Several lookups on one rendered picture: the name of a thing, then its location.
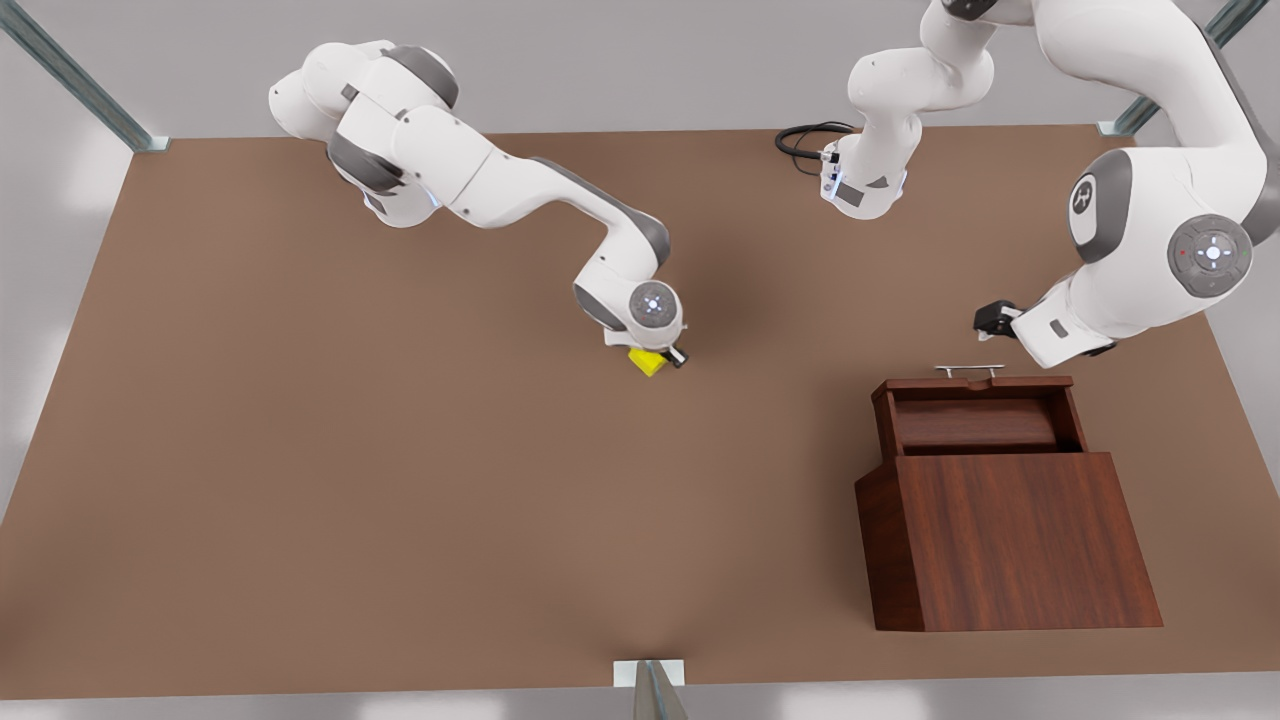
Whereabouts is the wooden drawer with silver handle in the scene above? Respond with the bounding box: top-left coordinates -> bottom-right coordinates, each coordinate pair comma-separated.
871,364 -> 1088,459

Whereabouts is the dark wooden cabinet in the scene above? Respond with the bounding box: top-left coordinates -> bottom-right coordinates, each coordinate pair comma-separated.
855,452 -> 1164,633

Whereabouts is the black cable loop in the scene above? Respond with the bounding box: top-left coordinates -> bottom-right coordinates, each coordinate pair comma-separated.
775,122 -> 857,178

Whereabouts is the silver frame post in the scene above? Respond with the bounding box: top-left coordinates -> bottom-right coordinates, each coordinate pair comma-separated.
0,0 -> 170,154
613,659 -> 687,720
1097,0 -> 1271,138

